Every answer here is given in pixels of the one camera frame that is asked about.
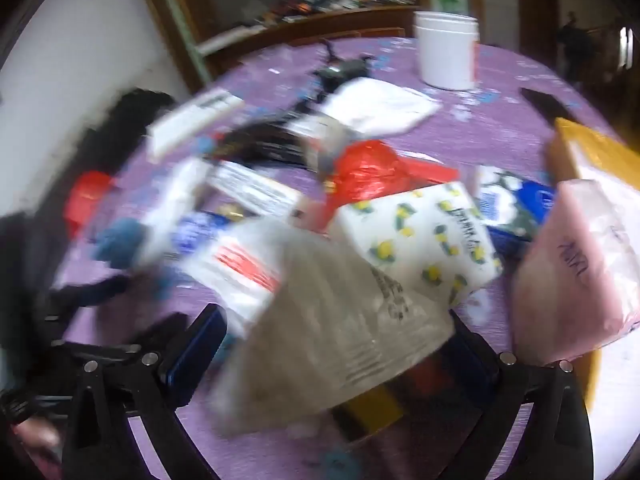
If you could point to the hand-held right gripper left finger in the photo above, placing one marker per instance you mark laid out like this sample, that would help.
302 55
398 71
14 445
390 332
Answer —
195 355

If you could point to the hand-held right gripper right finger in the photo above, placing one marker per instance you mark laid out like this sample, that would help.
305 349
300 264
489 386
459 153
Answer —
475 360

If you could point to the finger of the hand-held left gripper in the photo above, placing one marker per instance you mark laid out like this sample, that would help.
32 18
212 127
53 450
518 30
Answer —
95 347
90 294

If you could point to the blue knitted cloth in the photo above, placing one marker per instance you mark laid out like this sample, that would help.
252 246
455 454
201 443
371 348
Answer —
120 247

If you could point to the white red label tissue pack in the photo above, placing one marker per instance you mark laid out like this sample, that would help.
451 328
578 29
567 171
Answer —
235 265

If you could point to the colourful dishcloth pack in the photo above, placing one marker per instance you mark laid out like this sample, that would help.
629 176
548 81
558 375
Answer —
372 407

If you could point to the white blue label tissue pack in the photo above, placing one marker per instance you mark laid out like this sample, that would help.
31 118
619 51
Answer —
182 210

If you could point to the pink tissue pack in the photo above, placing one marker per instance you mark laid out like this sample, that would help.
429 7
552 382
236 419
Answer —
575 280

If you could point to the white yellow print tissue pack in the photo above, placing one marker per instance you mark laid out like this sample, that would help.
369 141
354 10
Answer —
425 240

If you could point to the translucent grey plastic bag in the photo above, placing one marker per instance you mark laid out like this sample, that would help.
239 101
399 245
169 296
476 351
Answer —
325 330

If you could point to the white black text tissue pack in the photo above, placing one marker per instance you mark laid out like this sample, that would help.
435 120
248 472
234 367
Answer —
250 192

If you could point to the red plastic bag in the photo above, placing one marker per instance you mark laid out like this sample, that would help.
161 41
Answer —
370 170

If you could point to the black snack bag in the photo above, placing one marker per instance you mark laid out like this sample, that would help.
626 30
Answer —
265 145

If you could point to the yellow cardboard box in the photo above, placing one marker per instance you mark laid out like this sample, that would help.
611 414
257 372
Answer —
595 152

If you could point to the white towel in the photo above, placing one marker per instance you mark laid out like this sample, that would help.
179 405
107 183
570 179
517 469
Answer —
380 105

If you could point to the red plastic item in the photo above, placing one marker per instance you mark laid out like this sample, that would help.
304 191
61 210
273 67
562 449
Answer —
85 200

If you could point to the blue white snack packet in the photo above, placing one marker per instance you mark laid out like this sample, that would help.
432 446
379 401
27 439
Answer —
505 205

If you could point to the black backpack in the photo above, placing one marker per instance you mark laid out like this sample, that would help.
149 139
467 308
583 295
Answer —
130 115

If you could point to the purple floral tablecloth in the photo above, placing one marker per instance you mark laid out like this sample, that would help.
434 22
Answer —
500 125

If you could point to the black phone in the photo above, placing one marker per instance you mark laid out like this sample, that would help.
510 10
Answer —
545 105

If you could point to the white plastic jar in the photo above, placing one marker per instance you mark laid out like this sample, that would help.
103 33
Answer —
445 55

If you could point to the black round device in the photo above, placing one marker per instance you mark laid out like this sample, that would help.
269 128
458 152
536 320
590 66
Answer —
345 70

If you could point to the wooden glass cabinet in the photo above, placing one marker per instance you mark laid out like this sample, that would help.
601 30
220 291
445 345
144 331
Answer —
280 35

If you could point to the brown wooden door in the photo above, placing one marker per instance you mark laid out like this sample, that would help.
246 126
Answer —
535 5

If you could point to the clutter on cabinet counter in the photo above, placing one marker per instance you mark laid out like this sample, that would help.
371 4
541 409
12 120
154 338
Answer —
325 2

